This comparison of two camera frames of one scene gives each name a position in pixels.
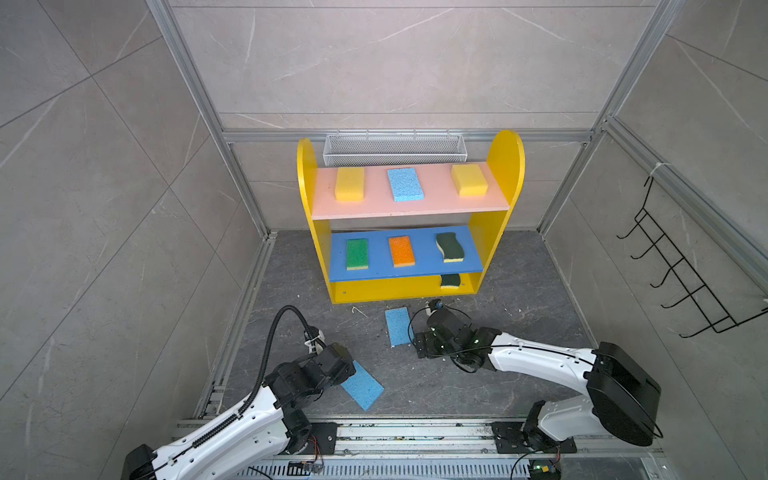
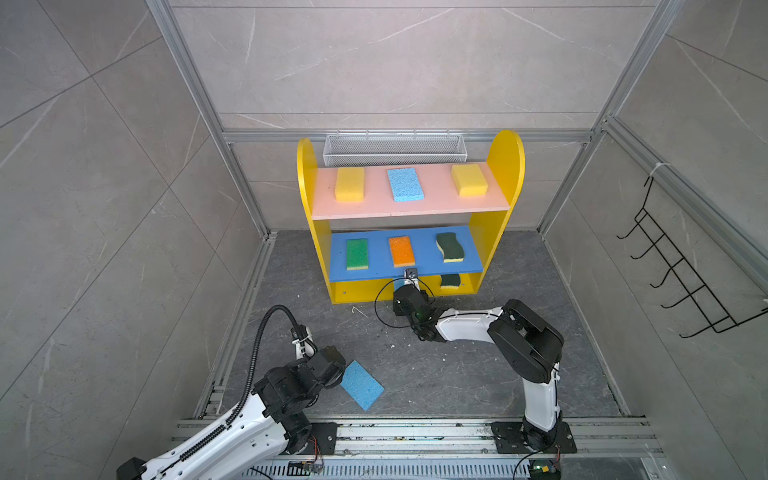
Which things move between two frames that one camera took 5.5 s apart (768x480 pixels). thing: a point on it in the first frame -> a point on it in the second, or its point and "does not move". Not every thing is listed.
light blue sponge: (405, 185) does not move
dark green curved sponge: (450, 280) does not move
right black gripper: (426, 337) -> (396, 305)
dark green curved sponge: (450, 247) does not move
